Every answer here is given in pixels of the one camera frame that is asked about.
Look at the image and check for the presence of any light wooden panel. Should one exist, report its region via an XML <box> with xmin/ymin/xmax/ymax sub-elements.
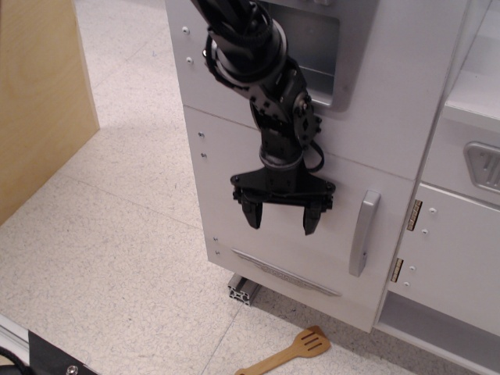
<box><xmin>1</xmin><ymin>1</ymin><xmax>99</xmax><ymax>222</ymax></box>

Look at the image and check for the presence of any white right cabinet door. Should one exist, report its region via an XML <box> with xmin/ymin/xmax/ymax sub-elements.
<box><xmin>389</xmin><ymin>184</ymin><xmax>499</xmax><ymax>334</ymax></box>

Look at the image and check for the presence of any wooden slotted spatula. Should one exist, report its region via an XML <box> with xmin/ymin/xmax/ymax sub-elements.
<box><xmin>235</xmin><ymin>326</ymin><xmax>331</xmax><ymax>375</ymax></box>

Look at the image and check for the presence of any silver upper right hinge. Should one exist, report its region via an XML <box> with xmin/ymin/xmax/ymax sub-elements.
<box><xmin>406</xmin><ymin>199</ymin><xmax>423</xmax><ymax>231</ymax></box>

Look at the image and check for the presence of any silver oven handle plate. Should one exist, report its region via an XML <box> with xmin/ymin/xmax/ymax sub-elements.
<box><xmin>464</xmin><ymin>141</ymin><xmax>499</xmax><ymax>192</ymax></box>

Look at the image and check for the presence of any black cable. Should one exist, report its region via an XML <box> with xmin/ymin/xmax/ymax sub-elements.
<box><xmin>0</xmin><ymin>343</ymin><xmax>30</xmax><ymax>375</ymax></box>

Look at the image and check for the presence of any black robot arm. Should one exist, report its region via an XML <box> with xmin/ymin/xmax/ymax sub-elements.
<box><xmin>193</xmin><ymin>1</ymin><xmax>335</xmax><ymax>235</ymax></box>

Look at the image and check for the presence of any aluminium extrusion foot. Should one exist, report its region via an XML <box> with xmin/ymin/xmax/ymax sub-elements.
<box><xmin>227</xmin><ymin>273</ymin><xmax>262</xmax><ymax>306</ymax></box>

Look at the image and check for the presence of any silver lower right hinge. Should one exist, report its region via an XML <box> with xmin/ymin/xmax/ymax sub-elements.
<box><xmin>390</xmin><ymin>258</ymin><xmax>404</xmax><ymax>283</ymax></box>

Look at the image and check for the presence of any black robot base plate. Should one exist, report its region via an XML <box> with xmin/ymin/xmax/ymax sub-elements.
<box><xmin>1</xmin><ymin>328</ymin><xmax>98</xmax><ymax>374</ymax></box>

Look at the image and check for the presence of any white low fridge door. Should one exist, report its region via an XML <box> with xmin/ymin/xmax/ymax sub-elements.
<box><xmin>184</xmin><ymin>107</ymin><xmax>413</xmax><ymax>331</ymax></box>

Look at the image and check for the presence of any silver hinge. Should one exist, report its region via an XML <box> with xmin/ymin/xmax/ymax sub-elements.
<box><xmin>406</xmin><ymin>199</ymin><xmax>423</xmax><ymax>231</ymax></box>
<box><xmin>390</xmin><ymin>258</ymin><xmax>404</xmax><ymax>283</ymax></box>

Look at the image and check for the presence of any white toy kitchen cabinet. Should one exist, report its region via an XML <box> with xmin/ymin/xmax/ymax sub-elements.
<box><xmin>166</xmin><ymin>1</ymin><xmax>499</xmax><ymax>374</ymax></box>

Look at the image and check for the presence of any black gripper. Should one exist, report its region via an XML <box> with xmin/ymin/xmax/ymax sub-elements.
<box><xmin>230</xmin><ymin>162</ymin><xmax>335</xmax><ymax>235</ymax></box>

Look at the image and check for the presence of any silver fridge door handle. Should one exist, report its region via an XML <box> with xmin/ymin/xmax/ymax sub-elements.
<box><xmin>348</xmin><ymin>190</ymin><xmax>380</xmax><ymax>277</ymax></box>

